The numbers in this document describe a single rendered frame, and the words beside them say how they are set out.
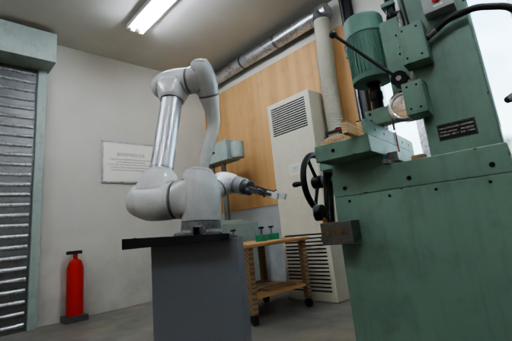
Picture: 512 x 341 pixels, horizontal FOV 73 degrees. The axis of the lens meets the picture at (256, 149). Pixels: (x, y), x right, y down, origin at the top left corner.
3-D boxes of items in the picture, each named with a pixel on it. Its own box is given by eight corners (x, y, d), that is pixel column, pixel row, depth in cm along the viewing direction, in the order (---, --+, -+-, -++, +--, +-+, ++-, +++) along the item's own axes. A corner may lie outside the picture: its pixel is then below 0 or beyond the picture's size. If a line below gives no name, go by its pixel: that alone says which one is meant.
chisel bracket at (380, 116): (373, 132, 153) (370, 115, 155) (406, 125, 145) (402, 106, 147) (367, 130, 148) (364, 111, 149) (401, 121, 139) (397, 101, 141)
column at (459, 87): (443, 165, 142) (408, 11, 158) (509, 154, 129) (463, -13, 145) (431, 160, 124) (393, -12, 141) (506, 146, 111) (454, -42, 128)
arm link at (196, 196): (212, 219, 127) (211, 160, 132) (168, 222, 131) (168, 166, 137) (227, 221, 142) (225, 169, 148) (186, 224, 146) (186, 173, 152)
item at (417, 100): (414, 120, 130) (407, 90, 132) (433, 115, 126) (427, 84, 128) (406, 115, 122) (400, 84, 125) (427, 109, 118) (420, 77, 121)
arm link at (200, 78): (222, 90, 176) (197, 95, 179) (215, 55, 171) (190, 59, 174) (215, 95, 164) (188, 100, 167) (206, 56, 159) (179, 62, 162)
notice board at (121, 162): (158, 183, 401) (156, 145, 412) (158, 183, 400) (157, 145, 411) (100, 183, 358) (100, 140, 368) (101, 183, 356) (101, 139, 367)
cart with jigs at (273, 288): (266, 301, 307) (259, 227, 322) (317, 306, 267) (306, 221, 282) (204, 319, 264) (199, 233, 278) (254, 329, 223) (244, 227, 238)
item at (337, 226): (331, 243, 132) (328, 222, 134) (363, 241, 125) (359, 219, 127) (321, 246, 126) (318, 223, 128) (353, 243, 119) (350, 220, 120)
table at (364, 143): (355, 176, 181) (353, 164, 182) (417, 165, 163) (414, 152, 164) (293, 167, 134) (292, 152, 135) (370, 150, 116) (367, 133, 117)
